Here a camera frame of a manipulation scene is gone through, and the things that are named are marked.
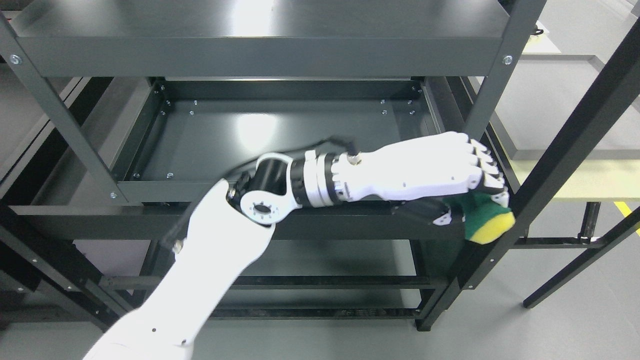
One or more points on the grey metal shelf unit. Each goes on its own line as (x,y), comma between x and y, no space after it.
(158,99)

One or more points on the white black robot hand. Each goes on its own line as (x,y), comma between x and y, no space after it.
(447,164)

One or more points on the green yellow sponge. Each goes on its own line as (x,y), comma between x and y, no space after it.
(486,216)

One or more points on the black metal frame post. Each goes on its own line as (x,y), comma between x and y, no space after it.
(610,95)

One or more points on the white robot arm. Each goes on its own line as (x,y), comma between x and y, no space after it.
(228,229)

